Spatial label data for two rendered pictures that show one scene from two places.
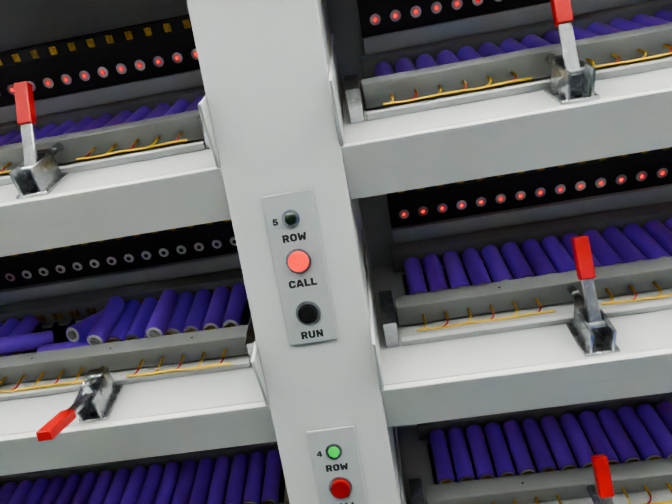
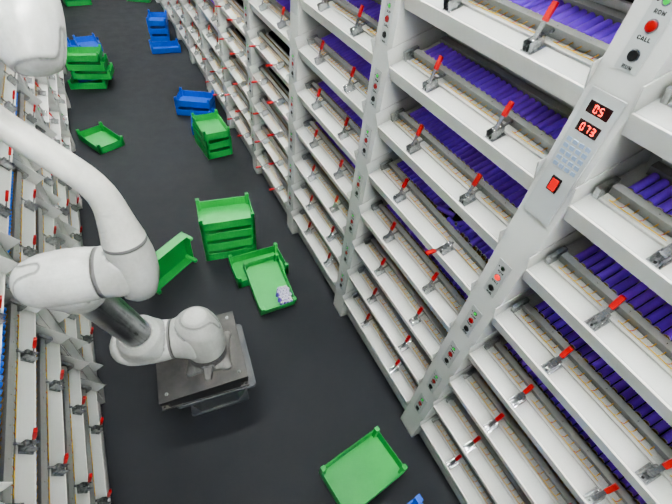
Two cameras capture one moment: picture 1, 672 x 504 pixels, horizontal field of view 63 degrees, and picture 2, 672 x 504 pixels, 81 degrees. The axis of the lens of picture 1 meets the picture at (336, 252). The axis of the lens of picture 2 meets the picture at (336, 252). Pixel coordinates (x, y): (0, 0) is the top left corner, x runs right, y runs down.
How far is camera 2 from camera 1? 0.81 m
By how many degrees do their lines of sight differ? 57
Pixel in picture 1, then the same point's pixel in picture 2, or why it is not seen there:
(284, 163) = (511, 258)
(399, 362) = (506, 316)
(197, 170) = (493, 237)
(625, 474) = (542, 398)
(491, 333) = (535, 337)
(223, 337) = (481, 264)
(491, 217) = not seen: hidden behind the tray
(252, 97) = (515, 239)
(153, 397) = (455, 260)
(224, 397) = (466, 278)
